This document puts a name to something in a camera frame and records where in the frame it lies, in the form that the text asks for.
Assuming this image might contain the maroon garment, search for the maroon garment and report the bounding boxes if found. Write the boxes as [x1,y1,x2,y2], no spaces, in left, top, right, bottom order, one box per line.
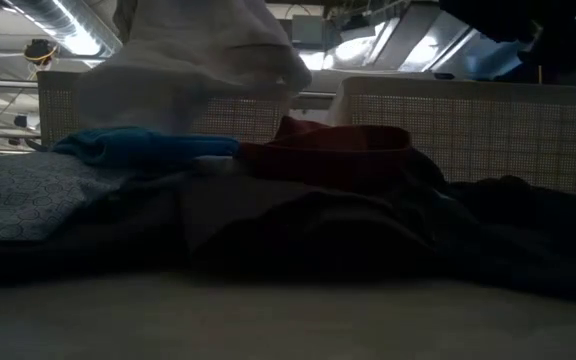
[235,115,414,189]

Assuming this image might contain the navy garment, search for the navy garment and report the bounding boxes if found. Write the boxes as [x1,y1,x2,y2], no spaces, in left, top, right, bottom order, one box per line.
[432,174,576,307]

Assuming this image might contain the dark grey garment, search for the dark grey garment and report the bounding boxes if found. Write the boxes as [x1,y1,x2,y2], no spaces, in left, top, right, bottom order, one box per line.
[177,164,449,281]

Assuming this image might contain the plain white garment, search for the plain white garment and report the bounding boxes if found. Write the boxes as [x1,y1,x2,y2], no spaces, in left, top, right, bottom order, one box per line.
[75,0,314,137]

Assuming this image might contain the blue cloth garment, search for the blue cloth garment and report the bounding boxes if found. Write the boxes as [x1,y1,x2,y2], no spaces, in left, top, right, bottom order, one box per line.
[50,126,242,169]

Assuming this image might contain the light blue patterned garment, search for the light blue patterned garment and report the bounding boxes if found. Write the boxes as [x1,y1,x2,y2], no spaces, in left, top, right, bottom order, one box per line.
[0,149,137,245]

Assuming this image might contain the white perforated plastic bin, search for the white perforated plastic bin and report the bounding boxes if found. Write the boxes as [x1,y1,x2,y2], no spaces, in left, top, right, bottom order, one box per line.
[327,74,576,195]
[36,69,292,151]

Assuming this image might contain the grey ceiling box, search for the grey ceiling box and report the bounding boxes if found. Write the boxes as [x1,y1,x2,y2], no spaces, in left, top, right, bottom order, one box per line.
[291,13,325,45]

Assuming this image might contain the black yellow hanging reel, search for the black yellow hanging reel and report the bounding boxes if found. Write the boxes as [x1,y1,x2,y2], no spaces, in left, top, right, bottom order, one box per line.
[22,38,59,67]

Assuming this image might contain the large silver ceiling duct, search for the large silver ceiling duct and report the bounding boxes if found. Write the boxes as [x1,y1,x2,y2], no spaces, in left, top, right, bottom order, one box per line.
[325,2,529,81]

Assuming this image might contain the round silver ceiling duct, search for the round silver ceiling duct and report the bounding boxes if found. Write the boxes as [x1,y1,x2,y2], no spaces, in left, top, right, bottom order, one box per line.
[7,0,124,57]

